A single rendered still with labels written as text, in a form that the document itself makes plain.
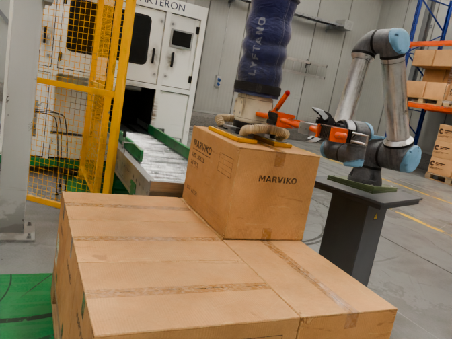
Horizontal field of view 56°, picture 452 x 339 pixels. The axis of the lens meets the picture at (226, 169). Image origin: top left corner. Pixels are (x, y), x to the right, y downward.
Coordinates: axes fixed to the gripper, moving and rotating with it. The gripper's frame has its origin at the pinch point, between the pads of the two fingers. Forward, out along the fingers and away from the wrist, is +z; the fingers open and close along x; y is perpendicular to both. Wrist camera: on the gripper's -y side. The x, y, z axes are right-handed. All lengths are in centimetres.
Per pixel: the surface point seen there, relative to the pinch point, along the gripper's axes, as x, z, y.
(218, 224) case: -48, 34, 5
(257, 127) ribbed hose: -4.7, 20.9, 8.6
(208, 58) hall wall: 72, -340, 932
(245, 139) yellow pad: -10.9, 24.2, 11.0
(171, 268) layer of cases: -52, 66, -27
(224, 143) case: -13.9, 32.8, 13.3
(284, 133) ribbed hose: -5.9, 6.4, 8.1
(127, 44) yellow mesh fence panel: 26, 52, 140
